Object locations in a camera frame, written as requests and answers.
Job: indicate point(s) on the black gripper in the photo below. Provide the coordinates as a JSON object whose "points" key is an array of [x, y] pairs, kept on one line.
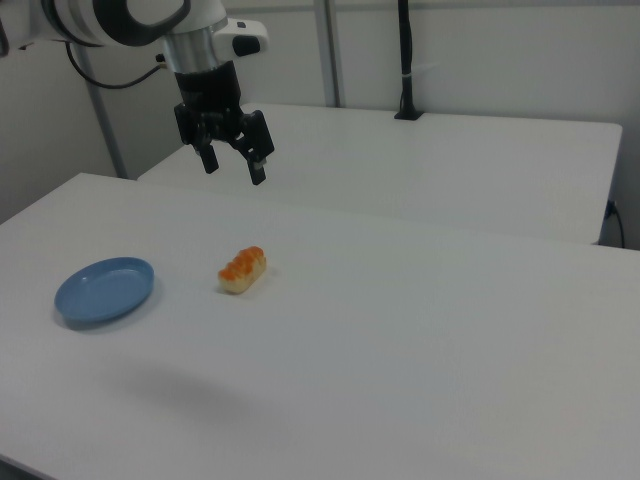
{"points": [[212, 95]]}

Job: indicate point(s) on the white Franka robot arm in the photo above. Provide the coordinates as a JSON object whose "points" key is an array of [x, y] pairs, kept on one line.
{"points": [[150, 20]]}

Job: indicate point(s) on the orange topped bread loaf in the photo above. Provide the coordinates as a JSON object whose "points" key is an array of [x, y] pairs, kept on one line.
{"points": [[242, 270]]}

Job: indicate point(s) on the blue oval plate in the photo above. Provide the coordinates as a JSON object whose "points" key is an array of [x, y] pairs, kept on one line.
{"points": [[102, 292]]}

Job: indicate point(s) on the grey metal frame post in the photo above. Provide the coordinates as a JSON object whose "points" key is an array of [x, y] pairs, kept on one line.
{"points": [[102, 115]]}

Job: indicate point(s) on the grey wall panel strip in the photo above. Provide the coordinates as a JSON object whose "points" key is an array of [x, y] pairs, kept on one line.
{"points": [[331, 50]]}

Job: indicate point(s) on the black camera stand pole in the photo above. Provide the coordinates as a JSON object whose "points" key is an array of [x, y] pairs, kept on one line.
{"points": [[407, 65]]}

